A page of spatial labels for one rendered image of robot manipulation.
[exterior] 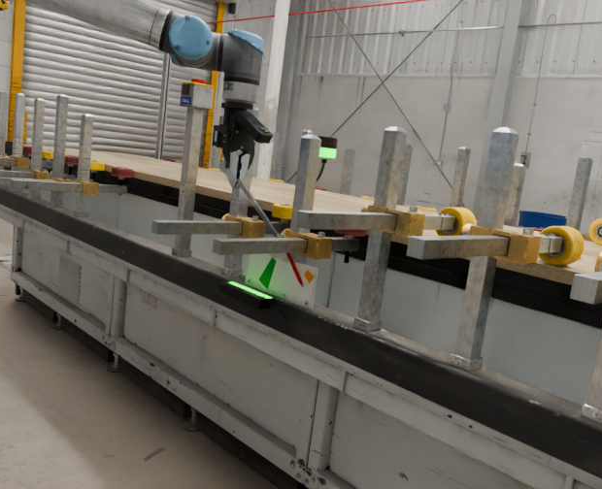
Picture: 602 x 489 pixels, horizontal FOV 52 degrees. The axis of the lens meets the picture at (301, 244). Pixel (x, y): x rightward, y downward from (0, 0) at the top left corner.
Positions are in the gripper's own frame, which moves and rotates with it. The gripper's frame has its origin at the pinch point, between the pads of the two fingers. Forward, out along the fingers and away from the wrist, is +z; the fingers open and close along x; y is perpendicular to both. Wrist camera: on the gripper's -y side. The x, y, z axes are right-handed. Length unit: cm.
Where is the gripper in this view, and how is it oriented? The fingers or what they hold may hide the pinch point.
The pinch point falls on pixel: (236, 182)
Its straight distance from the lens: 156.8
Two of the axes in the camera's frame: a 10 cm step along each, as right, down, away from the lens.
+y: -6.8, -2.0, 7.1
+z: -1.2, 9.8, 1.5
